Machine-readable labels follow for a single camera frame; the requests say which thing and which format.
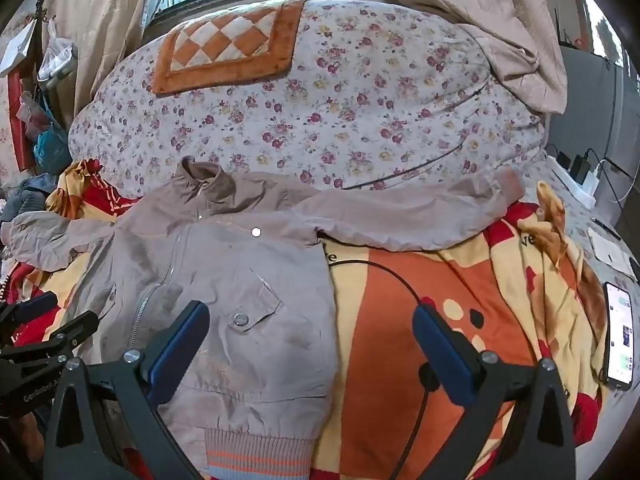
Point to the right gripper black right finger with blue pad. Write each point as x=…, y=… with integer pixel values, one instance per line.
x=539, y=440

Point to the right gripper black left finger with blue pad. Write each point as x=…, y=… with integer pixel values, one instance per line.
x=81, y=443

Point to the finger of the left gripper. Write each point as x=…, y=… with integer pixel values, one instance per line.
x=67, y=338
x=13, y=315

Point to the beige zip jacket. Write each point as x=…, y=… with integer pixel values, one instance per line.
x=254, y=399

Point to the grey blue clothes pile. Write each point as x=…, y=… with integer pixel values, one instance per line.
x=30, y=195

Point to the smartphone with lit screen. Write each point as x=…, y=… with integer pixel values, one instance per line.
x=618, y=369

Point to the orange red yellow blanket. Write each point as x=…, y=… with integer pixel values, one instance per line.
x=520, y=287

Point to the blue plastic bag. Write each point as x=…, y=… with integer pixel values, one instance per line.
x=51, y=151

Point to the white paper on bed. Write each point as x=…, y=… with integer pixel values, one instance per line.
x=610, y=253

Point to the white hanging paper bag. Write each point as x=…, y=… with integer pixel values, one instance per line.
x=17, y=49

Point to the white plastic bag hanging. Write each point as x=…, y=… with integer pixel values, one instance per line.
x=59, y=60

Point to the black charger plug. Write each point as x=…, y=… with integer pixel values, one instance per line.
x=579, y=169

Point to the beige curtain left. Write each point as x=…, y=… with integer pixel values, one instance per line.
x=104, y=32

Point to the beige curtain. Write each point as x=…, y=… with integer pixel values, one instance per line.
x=104, y=32
x=519, y=41

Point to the orange checkered pillow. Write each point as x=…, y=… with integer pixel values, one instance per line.
x=234, y=46

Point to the floral quilt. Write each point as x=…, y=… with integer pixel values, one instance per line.
x=376, y=94

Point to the beige curtain right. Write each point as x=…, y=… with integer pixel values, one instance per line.
x=519, y=41

